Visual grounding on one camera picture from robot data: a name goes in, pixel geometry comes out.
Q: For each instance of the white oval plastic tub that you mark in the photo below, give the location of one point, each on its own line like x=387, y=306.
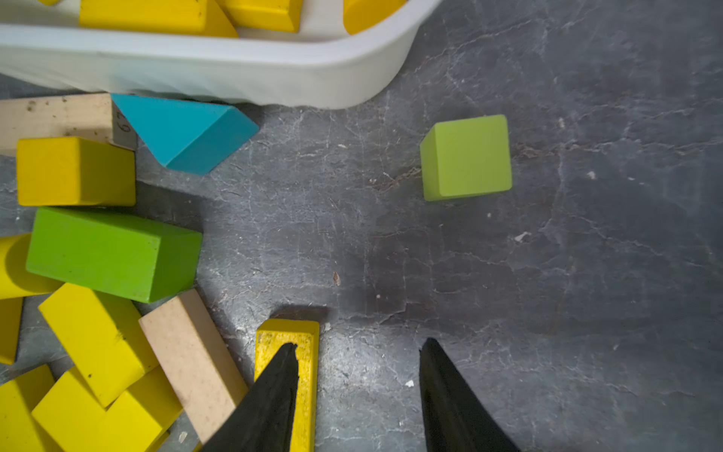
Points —
x=322, y=66

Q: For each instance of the small green cube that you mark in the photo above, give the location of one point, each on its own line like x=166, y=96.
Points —
x=466, y=158

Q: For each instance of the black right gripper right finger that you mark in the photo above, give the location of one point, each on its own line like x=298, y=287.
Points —
x=454, y=418

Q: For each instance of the teal triangular block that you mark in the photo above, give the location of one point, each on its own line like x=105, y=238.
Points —
x=187, y=136

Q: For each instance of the yellow cube below tan block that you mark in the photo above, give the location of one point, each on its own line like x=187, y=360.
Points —
x=71, y=171

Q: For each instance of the long yellow block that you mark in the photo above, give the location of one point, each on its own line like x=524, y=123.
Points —
x=270, y=336

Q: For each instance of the yellow cylinder block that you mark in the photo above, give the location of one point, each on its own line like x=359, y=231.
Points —
x=16, y=281
x=359, y=15

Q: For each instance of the tan long block near tub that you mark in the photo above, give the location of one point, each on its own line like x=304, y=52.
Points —
x=90, y=116

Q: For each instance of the green rectangular block centre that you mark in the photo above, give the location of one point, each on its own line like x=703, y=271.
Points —
x=114, y=253

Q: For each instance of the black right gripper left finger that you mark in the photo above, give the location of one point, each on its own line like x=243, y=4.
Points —
x=264, y=419

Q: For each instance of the tan slanted block centre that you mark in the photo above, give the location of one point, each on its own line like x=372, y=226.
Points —
x=196, y=361

